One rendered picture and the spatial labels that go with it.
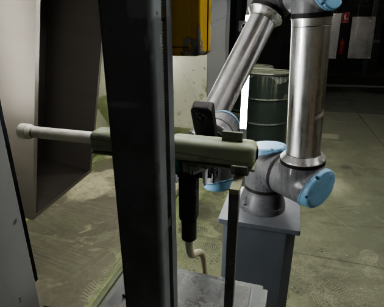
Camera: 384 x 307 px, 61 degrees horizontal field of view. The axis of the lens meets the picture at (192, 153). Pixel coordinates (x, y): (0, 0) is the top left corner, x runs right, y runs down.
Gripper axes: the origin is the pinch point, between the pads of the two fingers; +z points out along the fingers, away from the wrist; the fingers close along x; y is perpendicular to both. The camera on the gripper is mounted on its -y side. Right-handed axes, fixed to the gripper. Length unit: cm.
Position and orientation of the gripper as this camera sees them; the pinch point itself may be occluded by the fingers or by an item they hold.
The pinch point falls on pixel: (185, 165)
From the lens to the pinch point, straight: 58.2
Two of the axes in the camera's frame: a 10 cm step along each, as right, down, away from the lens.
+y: 0.0, 9.4, 3.5
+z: -2.8, 3.4, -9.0
